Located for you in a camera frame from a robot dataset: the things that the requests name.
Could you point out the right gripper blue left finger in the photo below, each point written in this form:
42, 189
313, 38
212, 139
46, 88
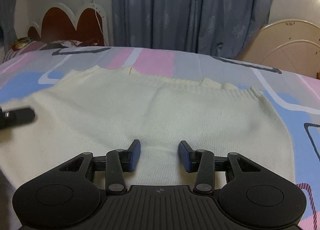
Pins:
121, 161

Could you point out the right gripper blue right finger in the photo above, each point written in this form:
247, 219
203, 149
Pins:
202, 163

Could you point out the cream knit sweater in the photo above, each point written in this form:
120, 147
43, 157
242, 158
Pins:
99, 110

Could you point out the floral dark blanket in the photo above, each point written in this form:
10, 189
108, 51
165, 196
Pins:
23, 42

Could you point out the red white scalloped headboard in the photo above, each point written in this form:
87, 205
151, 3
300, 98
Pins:
60, 23

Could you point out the patterned grey pink bedsheet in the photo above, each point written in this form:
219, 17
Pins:
294, 97

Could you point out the left blue side curtain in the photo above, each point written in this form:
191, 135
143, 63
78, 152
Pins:
7, 22

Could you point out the cream arched headboard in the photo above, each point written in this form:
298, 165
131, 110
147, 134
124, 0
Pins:
289, 45

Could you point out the blue grey window curtain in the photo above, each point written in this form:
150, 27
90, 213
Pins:
220, 28

